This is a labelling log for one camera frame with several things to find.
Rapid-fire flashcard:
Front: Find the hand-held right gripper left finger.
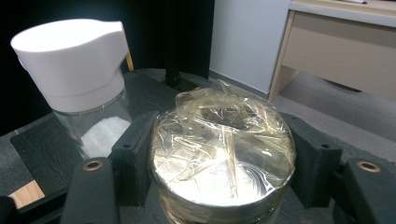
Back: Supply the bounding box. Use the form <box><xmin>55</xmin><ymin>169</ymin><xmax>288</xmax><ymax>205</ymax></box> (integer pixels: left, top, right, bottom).
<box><xmin>109</xmin><ymin>110</ymin><xmax>160</xmax><ymax>208</ymax></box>

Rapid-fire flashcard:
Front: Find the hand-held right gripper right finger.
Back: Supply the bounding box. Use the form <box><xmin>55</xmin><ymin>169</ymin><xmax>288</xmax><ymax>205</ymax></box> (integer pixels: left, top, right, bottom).
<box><xmin>279</xmin><ymin>111</ymin><xmax>344</xmax><ymax>210</ymax></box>

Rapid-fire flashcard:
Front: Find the glass jar with film-wrapped lid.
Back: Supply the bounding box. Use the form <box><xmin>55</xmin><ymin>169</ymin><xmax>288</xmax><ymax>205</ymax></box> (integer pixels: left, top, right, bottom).
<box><xmin>148</xmin><ymin>78</ymin><xmax>297</xmax><ymax>224</ymax></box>

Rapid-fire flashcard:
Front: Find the black metal-legged shelf rack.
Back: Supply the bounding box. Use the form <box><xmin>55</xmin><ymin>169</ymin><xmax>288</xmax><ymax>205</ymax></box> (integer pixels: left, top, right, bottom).
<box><xmin>8</xmin><ymin>68</ymin><xmax>396</xmax><ymax>224</ymax></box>

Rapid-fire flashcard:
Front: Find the white-lidded glass salt jar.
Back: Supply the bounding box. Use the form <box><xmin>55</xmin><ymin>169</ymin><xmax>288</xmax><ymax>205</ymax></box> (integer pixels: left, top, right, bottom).
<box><xmin>9</xmin><ymin>18</ymin><xmax>135</xmax><ymax>161</ymax></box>

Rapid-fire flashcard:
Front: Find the light wooden desk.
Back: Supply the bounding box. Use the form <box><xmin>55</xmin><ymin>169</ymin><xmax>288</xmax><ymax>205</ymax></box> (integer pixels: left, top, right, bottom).
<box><xmin>267</xmin><ymin>0</ymin><xmax>396</xmax><ymax>105</ymax></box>

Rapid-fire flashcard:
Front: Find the white cabinet panel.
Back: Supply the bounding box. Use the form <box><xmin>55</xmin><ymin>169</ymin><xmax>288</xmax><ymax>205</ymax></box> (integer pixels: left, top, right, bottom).
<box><xmin>208</xmin><ymin>0</ymin><xmax>292</xmax><ymax>95</ymax></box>

